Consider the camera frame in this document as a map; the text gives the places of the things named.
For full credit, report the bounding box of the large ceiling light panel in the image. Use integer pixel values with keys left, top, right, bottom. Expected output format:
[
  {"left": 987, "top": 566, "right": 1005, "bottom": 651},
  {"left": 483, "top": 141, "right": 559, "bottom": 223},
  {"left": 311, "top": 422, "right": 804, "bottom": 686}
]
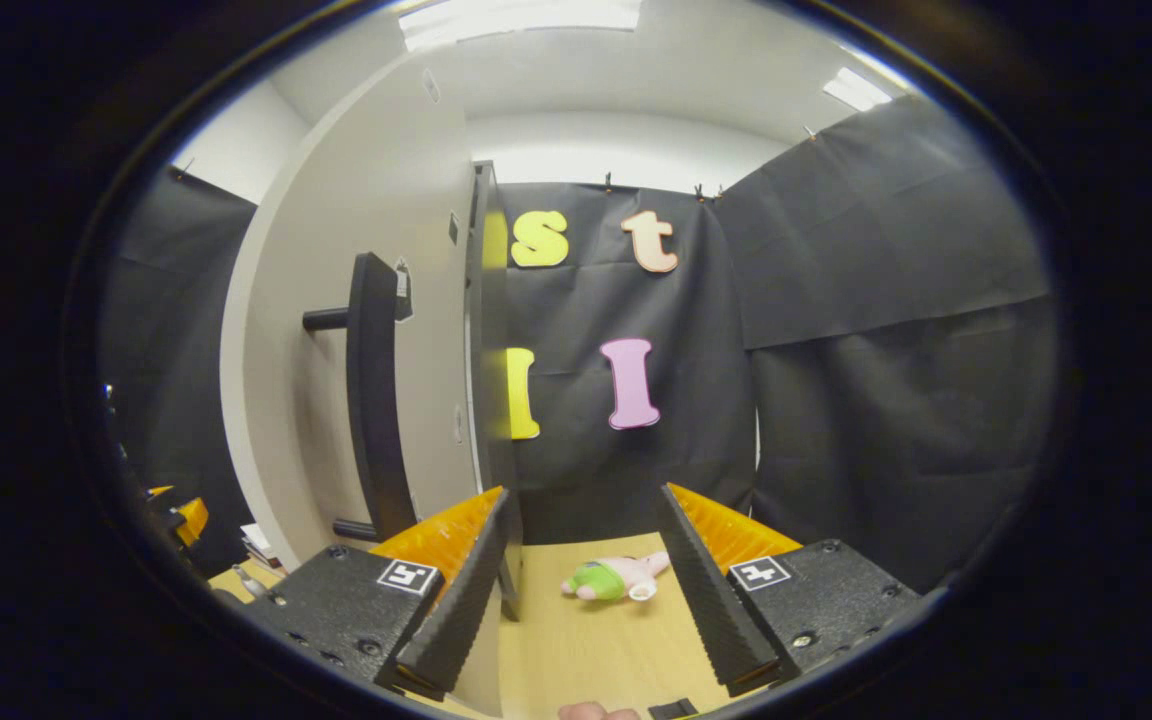
[{"left": 398, "top": 0, "right": 642, "bottom": 51}]

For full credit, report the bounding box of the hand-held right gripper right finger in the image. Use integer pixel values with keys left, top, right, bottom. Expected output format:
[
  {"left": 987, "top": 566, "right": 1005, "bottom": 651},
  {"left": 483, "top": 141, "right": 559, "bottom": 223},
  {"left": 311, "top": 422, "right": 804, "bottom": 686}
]
[{"left": 656, "top": 483, "right": 927, "bottom": 698}]

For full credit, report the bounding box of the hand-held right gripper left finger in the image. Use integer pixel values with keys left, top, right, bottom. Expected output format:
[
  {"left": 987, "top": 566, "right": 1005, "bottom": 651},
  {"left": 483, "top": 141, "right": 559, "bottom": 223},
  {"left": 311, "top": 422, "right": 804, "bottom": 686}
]
[{"left": 246, "top": 486, "right": 522, "bottom": 701}]

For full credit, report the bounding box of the black cabinet door handle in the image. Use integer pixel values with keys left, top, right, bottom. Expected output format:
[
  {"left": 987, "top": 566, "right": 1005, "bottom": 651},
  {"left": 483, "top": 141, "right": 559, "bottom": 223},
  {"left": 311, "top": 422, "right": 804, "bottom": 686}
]
[{"left": 302, "top": 252, "right": 419, "bottom": 543}]

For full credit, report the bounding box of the green and pink plush toy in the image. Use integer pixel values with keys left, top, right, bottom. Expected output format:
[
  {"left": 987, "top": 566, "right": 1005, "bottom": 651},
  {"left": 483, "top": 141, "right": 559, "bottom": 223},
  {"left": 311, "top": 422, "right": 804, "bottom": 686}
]
[{"left": 562, "top": 551, "right": 672, "bottom": 603}]

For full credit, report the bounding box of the beige cabinet door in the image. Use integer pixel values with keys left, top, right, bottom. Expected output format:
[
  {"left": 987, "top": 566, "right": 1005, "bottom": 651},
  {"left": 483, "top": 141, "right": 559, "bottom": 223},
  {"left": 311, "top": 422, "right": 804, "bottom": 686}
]
[{"left": 219, "top": 50, "right": 505, "bottom": 719}]

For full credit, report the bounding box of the small ceiling light panel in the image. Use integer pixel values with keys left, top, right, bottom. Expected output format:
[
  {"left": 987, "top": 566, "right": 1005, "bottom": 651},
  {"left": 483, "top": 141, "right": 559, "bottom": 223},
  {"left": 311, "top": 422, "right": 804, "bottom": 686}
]
[{"left": 821, "top": 67, "right": 895, "bottom": 113}]

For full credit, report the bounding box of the white book with picture cover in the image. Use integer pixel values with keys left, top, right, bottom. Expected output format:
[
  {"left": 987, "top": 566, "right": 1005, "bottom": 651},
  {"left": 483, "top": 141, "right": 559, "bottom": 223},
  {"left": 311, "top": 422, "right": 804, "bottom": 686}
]
[{"left": 239, "top": 523, "right": 287, "bottom": 576}]

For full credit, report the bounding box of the black backdrop cloth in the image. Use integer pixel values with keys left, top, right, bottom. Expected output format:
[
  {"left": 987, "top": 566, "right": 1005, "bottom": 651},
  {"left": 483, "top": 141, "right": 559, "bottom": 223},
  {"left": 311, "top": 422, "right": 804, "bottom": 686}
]
[{"left": 101, "top": 95, "right": 1057, "bottom": 596}]

